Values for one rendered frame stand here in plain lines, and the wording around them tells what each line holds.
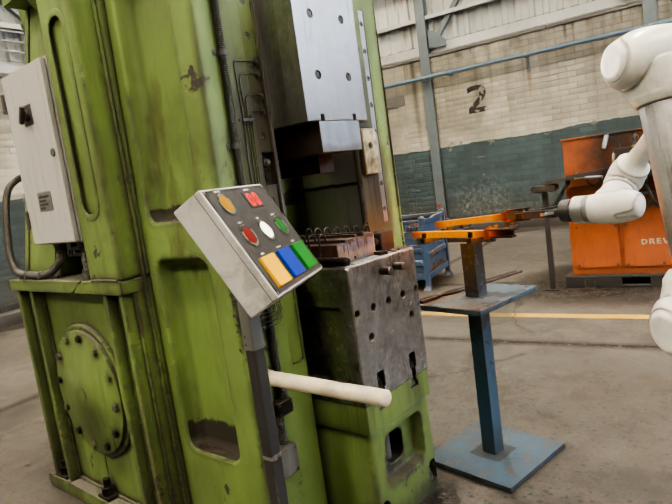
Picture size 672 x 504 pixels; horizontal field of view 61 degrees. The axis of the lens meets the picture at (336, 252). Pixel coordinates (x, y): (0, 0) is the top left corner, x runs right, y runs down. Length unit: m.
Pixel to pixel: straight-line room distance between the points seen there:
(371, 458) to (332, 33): 1.35
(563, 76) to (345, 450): 7.89
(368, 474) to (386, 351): 0.40
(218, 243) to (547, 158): 8.30
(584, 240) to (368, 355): 3.57
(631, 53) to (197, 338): 1.48
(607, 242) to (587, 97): 4.36
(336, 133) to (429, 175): 8.08
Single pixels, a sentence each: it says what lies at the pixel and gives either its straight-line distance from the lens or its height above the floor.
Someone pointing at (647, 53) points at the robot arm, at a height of 1.36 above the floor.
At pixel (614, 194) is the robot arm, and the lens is 1.94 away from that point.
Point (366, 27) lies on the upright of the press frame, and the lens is 2.33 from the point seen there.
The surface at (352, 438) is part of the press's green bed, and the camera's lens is 1.94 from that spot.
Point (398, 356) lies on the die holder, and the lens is 1.95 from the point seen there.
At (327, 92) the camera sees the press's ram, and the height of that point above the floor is 1.45.
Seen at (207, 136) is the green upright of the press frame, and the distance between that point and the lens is 1.66.
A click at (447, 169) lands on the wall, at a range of 9.75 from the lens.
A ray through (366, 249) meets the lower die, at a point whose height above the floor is 0.94.
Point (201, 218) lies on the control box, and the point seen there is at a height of 1.14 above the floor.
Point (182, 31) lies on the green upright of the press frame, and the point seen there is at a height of 1.65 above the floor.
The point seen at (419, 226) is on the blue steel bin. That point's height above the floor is 0.63.
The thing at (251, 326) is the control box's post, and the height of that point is 0.86.
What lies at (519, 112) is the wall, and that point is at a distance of 9.38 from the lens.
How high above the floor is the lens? 1.18
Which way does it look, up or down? 7 degrees down
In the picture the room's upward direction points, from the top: 8 degrees counter-clockwise
